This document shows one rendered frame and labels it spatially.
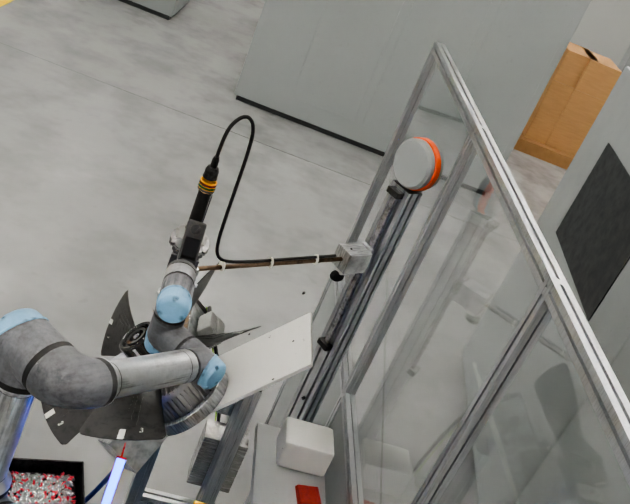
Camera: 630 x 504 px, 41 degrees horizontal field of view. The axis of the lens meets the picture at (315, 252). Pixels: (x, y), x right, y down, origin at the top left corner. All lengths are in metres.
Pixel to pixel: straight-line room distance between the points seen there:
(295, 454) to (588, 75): 7.76
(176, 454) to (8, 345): 2.33
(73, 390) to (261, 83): 6.37
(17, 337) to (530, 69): 6.54
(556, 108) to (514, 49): 2.43
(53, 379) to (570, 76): 8.77
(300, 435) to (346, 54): 5.32
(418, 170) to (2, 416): 1.35
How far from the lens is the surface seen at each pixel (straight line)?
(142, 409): 2.31
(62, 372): 1.61
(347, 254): 2.53
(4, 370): 1.69
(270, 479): 2.73
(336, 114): 7.82
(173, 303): 1.87
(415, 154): 2.48
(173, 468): 3.86
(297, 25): 7.63
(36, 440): 3.82
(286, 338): 2.54
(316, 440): 2.76
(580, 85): 9.97
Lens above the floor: 2.72
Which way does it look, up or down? 28 degrees down
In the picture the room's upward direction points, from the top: 23 degrees clockwise
